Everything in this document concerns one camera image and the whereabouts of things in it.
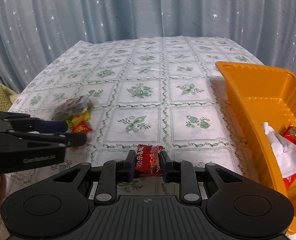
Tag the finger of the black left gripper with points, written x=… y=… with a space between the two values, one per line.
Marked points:
x=20 y=122
x=69 y=139

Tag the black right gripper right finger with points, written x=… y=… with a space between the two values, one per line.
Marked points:
x=181 y=172

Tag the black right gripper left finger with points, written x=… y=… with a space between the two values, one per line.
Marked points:
x=114 y=172

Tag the small red candy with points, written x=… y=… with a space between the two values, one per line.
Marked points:
x=82 y=127

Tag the red foil candy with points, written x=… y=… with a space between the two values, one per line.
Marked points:
x=147 y=161

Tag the grey transparent snack packet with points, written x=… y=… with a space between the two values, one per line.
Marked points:
x=72 y=107

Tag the red double happiness candy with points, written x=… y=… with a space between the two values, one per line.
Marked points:
x=288 y=181

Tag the white green snack packet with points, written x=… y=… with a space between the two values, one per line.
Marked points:
x=283 y=149

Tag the yellow green candy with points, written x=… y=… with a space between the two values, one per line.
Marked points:
x=74 y=120

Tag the green floral tablecloth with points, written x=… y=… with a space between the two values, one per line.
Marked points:
x=164 y=91

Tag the blue star curtain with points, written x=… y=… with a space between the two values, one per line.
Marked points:
x=33 y=33

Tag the orange plastic tray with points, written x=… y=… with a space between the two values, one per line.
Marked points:
x=258 y=94

